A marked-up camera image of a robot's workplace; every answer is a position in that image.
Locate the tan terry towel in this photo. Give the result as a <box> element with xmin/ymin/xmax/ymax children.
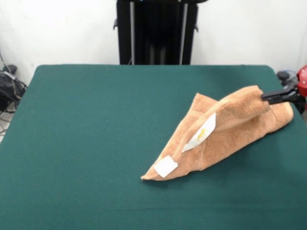
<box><xmin>140</xmin><ymin>85</ymin><xmax>295</xmax><ymax>182</ymax></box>

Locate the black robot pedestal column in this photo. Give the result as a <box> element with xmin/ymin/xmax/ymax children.
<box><xmin>113</xmin><ymin>0</ymin><xmax>200</xmax><ymax>65</ymax></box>

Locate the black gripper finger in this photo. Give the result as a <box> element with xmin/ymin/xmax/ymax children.
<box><xmin>260</xmin><ymin>86</ymin><xmax>299</xmax><ymax>99</ymax></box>
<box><xmin>267</xmin><ymin>93</ymin><xmax>302</xmax><ymax>105</ymax></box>

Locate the black pedestal caster foot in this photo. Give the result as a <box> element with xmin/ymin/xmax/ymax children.
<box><xmin>277</xmin><ymin>70</ymin><xmax>296</xmax><ymax>81</ymax></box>
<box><xmin>2</xmin><ymin>64</ymin><xmax>18</xmax><ymax>74</ymax></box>

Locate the dark green table cloth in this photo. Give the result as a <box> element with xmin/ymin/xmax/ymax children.
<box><xmin>0</xmin><ymin>64</ymin><xmax>307</xmax><ymax>230</ymax></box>

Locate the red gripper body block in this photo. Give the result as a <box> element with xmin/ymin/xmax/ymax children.
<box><xmin>296</xmin><ymin>64</ymin><xmax>307</xmax><ymax>98</ymax></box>

